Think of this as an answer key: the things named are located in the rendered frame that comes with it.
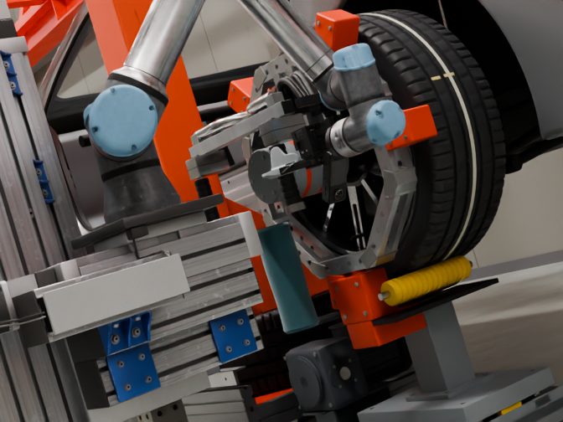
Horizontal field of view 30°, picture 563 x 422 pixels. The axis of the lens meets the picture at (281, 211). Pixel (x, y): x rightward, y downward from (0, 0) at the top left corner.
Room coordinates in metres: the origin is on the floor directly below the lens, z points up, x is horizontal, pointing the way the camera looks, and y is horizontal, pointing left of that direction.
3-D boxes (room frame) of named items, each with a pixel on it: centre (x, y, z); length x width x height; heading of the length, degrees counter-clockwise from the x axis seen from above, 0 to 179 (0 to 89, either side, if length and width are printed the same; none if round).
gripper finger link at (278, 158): (2.14, -0.02, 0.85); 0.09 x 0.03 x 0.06; 71
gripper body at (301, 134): (2.10, -0.12, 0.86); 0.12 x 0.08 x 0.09; 35
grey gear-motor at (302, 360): (2.93, -0.10, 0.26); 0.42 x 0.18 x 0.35; 125
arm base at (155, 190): (2.01, 0.25, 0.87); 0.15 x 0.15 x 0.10
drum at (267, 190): (2.46, -0.07, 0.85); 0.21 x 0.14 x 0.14; 125
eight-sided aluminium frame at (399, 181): (2.51, -0.13, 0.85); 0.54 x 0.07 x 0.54; 35
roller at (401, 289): (2.46, -0.28, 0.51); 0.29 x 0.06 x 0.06; 125
